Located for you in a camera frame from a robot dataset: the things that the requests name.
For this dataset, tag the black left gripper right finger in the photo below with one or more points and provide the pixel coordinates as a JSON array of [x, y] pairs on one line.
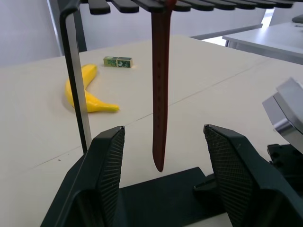
[[248, 184]]

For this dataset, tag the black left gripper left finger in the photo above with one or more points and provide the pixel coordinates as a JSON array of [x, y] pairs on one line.
[[94, 177]]

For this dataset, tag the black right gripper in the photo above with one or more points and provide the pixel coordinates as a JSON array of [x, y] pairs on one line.
[[290, 113]]

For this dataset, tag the black watch display stand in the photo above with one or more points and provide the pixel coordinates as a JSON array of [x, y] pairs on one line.
[[165, 198]]

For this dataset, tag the yellow banana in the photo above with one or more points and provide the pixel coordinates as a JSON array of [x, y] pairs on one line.
[[94, 105]]

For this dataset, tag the grey office table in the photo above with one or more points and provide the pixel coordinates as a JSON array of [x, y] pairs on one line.
[[227, 30], [267, 40]]

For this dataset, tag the dark object on table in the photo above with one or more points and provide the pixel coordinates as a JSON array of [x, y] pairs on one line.
[[298, 18]]

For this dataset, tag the small green patterned box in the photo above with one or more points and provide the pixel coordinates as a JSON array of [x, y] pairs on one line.
[[118, 62]]

